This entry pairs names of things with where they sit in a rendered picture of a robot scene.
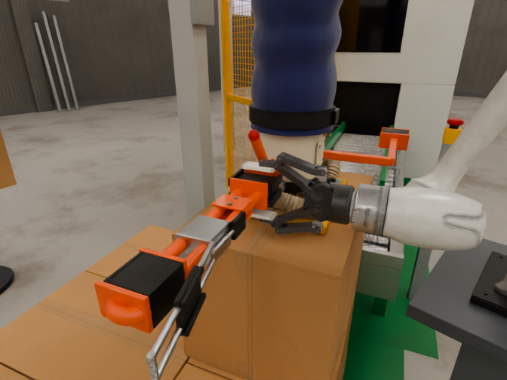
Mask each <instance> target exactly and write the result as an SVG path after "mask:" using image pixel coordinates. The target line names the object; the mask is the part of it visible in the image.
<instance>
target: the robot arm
mask: <svg viewBox="0 0 507 380"><path fill-rule="evenodd" d="M506 126H507V70H506V72H505V73H504V75H503V76H502V77H501V79H500V80H499V81H498V83H497V84H496V86H495V87H494V88H493V89H492V91H491V92H490V93H489V95H488V96H487V98H486V99H485V101H483V103H482V104H481V106H480V107H479V108H478V110H477V112H476V113H475V114H474V115H473V116H472V118H471V119H470V121H469V122H468V124H467V125H466V126H465V127H464V129H463V130H462V132H461V133H460V134H459V136H458V137H457V138H456V140H455V141H454V142H453V144H452V145H451V146H450V148H449V149H448V150H447V151H446V152H445V154H444V155H443V157H442V158H441V159H440V160H439V162H438V163H437V164H436V165H435V166H434V167H433V168H432V169H431V170H430V171H429V172H428V173H427V174H426V175H425V176H423V177H420V178H417V179H411V181H409V183H408V184H406V186H405V187H399V188H392V187H386V186H379V185H368V184H363V183H360V184H359V185H358V187H357V190H356V189H355V187H353V186H352V185H341V184H333V183H330V182H328V181H327V171H328V167H327V166H317V165H314V164H311V163H309V162H308V161H304V160H302V159H300V158H297V157H295V156H292V155H289V154H288V153H285V152H282V153H281V154H279V155H278V156H277V158H276V161H273V160H267V159H262V160H260V161H259V163H258V162H252V161H246V162H245V163H243V164H242V165H241V169H246V170H257V171H263V172H268V173H274V172H275V171H276V170H277V171H278V172H279V173H281V174H282V175H283V176H285V177H287V178H288V179H289V180H290V181H291V182H293V183H295V184H296V185H298V186H299V187H300V188H301V190H303V191H304V199H305V201H304V203H303V207H301V208H299V209H296V210H292V211H290V212H287V213H283V214H281V215H279V216H276V215H277V213H276V212H273V211H268V210H258V209H254V208H253V209H252V210H251V211H253V214H252V215H251V216H250V217H254V218H258V219H259V221H260V222H265V223H269V224H271V226H272V227H273V228H275V233H276V234H287V233H300V232H311V233H315V234H320V233H321V230H322V228H323V225H322V224H323V221H330V222H334V223H338V224H343V225H347V224H349V223H350V222H351V223H352V230H355V231H362V232H367V233H371V234H375V235H381V234H382V236H386V237H388V238H391V239H393V240H395V241H397V242H400V243H402V244H406V245H410V246H413V247H420V248H424V249H430V250H443V251H460V250H472V249H475V248H477V247H478V245H479V244H480V242H481V241H482V239H483V237H484V235H485V232H486V229H487V216H486V212H485V209H484V206H483V204H481V203H479V202H478V201H476V200H473V199H471V198H468V197H466V196H464V195H460V194H457V193H455V190H456V187H457V185H458V184H459V181H460V180H461V179H462V178H463V176H464V175H465V173H466V172H467V170H468V169H469V168H470V167H471V166H472V164H473V163H474V162H475V161H476V159H477V158H478V157H479V156H480V155H481V153H482V152H483V151H484V150H485V149H486V148H487V147H488V146H489V144H491V143H492V141H494V140H495V138H496V137H497V136H498V135H499V134H500V133H501V132H502V130H503V129H504V128H505V127H506ZM288 165H289V166H290V167H289V166H288ZM291 167H294V168H296V169H298V170H301V171H303V172H306V173H308V174H311V175H314V176H315V177H316V178H318V179H320V181H319V182H317V183H314V182H313V181H311V180H310V179H307V178H305V177H304V176H302V175H301V174H299V173H298V172H296V171H295V170H294V169H292V168H291ZM310 215H311V216H313V217H314V218H315V219H316V220H315V221H313V222H292V223H286V222H289V221H292V220H295V219H298V218H301V217H302V218H303V217H306V216H310ZM494 290H495V291H496V292H498V293H499V294H502V295H505V296H507V275H506V276H505V277H504V278H503V280H502V281H500V282H499V283H496V284H495V287H494Z"/></svg>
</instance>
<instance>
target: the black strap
mask: <svg viewBox="0 0 507 380"><path fill-rule="evenodd" d="M339 114H340V108H337V107H336V106H335V105H332V108H330V109H328V110H324V111H318V112H270V111H264V110H260V109H256V108H254V107H253V105H252V103H251V104H250V105H249V121H250V122H251V123H252V124H255V125H257V126H260V127H266V128H271V129H278V130H314V129H320V128H325V127H329V126H331V125H335V124H336V123H337V122H338V120H339Z"/></svg>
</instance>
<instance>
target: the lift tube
mask: <svg viewBox="0 0 507 380"><path fill-rule="evenodd" d="M250 3H251V8H252V11H253V16H254V19H255V27H254V29H253V35H252V41H251V47H252V51H253V57H254V59H255V66H254V69H253V77H252V82H251V99H252V105H253V107H254V108H256V109H260V110H264V111H270V112H318V111H324V110H328V109H330V108H332V105H333V101H334V97H335V94H336V82H337V78H336V66H335V61H334V56H335V53H336V49H337V48H338V45H339V42H340V39H341V33H342V30H341V24H340V18H339V10H340V7H341V4H342V3H343V0H250ZM250 127H251V128H252V129H253V130H257V131H258V132H260V133H266V134H270V135H276V136H315V135H320V134H324V133H329V132H331V131H332V130H333V125H331V126H329V127H325V128H320V129H314V130H278V129H271V128H266V127H260V126H257V125H255V124H252V123H251V124H250Z"/></svg>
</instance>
